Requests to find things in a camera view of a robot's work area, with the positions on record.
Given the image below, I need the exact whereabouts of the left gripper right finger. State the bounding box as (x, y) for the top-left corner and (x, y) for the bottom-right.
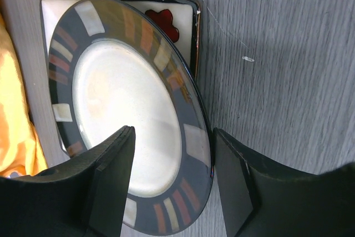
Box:
(213, 128), (354, 236)

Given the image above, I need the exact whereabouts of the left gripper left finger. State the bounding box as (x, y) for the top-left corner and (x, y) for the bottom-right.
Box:
(1, 126), (135, 236)

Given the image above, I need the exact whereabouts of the square floral plate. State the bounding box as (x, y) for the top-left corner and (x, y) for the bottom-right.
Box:
(39, 0), (201, 78)

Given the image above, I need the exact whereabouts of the black rimmed round plate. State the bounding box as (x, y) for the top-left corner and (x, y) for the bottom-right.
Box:
(48, 0), (212, 236)

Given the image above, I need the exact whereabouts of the orange pillowcase cloth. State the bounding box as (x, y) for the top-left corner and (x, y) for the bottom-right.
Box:
(1, 18), (47, 177)

